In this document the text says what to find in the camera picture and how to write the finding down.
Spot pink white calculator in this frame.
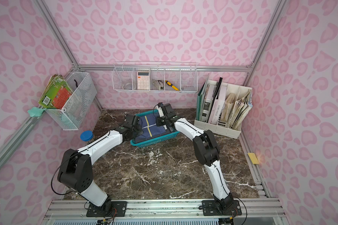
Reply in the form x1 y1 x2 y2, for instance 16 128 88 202
137 71 150 90

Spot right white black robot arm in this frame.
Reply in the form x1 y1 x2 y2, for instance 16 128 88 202
156 103 234 212

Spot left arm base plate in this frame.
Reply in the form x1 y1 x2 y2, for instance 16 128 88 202
86 200 127 218

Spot green red booklet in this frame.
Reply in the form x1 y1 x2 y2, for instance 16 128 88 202
38 74 73 110

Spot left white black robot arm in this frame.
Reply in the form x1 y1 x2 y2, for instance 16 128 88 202
57 114 143 212

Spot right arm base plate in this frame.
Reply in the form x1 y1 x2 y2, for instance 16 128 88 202
198 200 242 217

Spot blue lidded pencil jar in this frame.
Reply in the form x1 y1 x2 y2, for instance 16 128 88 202
80 130 94 145

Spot navy blue pillowcase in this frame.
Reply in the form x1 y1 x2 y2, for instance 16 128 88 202
132 110 171 145

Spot yellow utility knife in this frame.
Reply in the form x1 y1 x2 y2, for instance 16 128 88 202
165 80 180 91

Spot white mesh wall basket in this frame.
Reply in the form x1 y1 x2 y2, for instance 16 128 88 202
46 72 97 130

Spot white file organizer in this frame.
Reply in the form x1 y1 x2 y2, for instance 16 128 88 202
194 80 253 139

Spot metal tape roll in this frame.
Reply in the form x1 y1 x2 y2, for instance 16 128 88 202
123 82 133 91

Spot stack of paper envelopes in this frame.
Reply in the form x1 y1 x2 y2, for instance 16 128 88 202
217 89 253 130

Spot green folder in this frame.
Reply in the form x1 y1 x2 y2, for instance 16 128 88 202
196 77 209 121

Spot yellow sticky note pad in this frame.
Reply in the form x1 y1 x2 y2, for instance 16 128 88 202
247 152 260 165

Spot teal plastic basket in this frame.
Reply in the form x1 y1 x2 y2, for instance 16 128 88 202
129 109 180 149

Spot mint green wall hook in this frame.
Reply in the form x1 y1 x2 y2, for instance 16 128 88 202
27 107 46 117

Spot pink white book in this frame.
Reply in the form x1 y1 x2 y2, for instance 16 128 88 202
208 84 227 125

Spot white wire wall shelf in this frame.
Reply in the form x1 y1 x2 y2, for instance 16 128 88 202
112 64 198 93

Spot grey stapler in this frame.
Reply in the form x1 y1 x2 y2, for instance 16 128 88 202
152 80 164 91

